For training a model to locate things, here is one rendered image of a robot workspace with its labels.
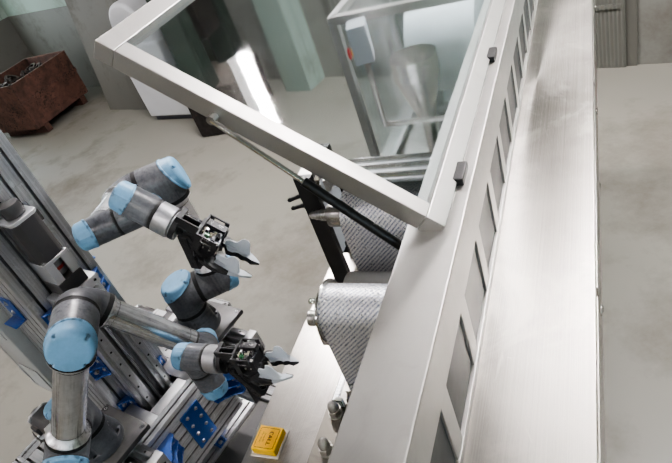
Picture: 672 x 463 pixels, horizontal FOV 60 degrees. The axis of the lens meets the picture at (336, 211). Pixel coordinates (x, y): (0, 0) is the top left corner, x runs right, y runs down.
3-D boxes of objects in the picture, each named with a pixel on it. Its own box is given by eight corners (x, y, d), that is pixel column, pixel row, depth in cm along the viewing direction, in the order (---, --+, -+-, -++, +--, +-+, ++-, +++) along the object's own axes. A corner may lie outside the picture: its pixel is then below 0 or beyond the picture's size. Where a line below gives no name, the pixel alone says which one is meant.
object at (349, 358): (351, 391, 145) (329, 342, 134) (445, 400, 135) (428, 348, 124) (351, 392, 144) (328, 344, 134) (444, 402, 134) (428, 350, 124)
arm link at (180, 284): (172, 303, 212) (155, 277, 204) (207, 287, 213) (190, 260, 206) (175, 324, 202) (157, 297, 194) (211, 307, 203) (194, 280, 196)
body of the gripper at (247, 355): (248, 362, 143) (208, 359, 148) (261, 384, 148) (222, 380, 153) (261, 338, 149) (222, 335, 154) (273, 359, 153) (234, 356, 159)
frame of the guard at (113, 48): (329, -107, 165) (339, -134, 160) (500, -13, 167) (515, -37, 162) (82, 86, 84) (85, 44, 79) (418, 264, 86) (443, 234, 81)
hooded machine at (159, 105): (226, 94, 626) (173, -22, 556) (193, 121, 593) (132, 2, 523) (184, 95, 664) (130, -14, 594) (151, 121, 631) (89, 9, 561)
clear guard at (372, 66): (340, -119, 158) (341, -121, 158) (502, -30, 160) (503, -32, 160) (119, 51, 83) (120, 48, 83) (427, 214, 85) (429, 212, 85)
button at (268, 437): (264, 429, 158) (260, 424, 157) (286, 432, 155) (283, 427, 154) (253, 453, 153) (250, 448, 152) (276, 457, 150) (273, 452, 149)
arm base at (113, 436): (69, 455, 183) (51, 438, 177) (104, 415, 192) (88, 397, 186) (97, 472, 174) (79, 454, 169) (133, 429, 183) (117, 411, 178)
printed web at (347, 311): (398, 306, 178) (351, 172, 150) (476, 309, 168) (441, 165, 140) (364, 419, 151) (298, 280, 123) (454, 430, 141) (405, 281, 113)
